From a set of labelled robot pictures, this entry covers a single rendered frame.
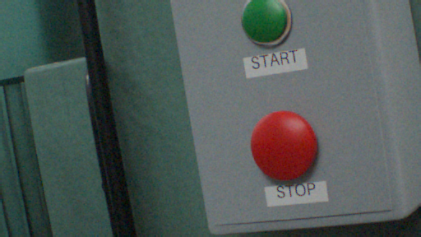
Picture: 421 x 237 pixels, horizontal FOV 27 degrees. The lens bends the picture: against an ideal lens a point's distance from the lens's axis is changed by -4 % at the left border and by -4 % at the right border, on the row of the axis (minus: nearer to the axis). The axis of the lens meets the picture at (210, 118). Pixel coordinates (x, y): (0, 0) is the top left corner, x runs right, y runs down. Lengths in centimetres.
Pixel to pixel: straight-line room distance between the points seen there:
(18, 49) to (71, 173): 10
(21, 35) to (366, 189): 32
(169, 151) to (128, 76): 5
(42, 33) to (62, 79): 6
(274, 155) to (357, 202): 4
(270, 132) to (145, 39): 13
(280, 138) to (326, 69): 4
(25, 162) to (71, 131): 6
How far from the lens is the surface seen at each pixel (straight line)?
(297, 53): 39
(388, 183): 38
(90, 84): 47
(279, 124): 38
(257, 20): 39
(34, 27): 64
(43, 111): 60
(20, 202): 63
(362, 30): 38
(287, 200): 40
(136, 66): 50
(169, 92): 49
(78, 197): 59
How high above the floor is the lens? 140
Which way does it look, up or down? 3 degrees down
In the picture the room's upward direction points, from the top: 10 degrees counter-clockwise
